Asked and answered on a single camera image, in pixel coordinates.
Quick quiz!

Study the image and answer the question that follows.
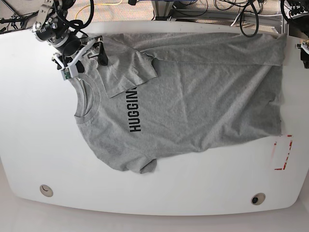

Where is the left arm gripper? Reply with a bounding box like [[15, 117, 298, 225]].
[[295, 40, 309, 69]]

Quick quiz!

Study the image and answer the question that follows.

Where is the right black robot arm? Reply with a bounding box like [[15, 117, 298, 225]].
[[32, 0, 108, 78]]

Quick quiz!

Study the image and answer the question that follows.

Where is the aluminium frame table base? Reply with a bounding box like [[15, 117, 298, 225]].
[[151, 0, 289, 33]]

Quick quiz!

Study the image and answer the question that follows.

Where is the red tape rectangle marking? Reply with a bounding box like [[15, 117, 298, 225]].
[[271, 134, 293, 171]]

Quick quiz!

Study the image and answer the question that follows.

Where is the table cable grommet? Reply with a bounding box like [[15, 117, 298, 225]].
[[40, 185, 54, 197], [251, 193, 266, 205]]

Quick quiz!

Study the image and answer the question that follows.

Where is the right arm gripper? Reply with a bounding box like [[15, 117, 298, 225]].
[[52, 36, 108, 73]]

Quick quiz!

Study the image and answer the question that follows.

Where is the grey T-shirt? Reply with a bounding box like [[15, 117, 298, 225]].
[[70, 33, 287, 174]]

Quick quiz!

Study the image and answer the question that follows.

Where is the right table cable grommet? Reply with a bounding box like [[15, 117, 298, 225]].
[[251, 193, 266, 205]]

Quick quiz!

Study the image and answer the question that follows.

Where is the yellow cable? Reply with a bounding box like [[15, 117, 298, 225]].
[[74, 0, 123, 20]]

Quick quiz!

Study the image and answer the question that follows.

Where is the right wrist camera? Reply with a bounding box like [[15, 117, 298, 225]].
[[60, 68, 71, 80]]

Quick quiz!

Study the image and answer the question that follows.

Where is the black tripod stand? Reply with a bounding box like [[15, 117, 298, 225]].
[[0, 0, 38, 34]]

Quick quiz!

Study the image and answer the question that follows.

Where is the left table cable grommet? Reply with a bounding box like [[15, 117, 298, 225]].
[[40, 185, 54, 197]]

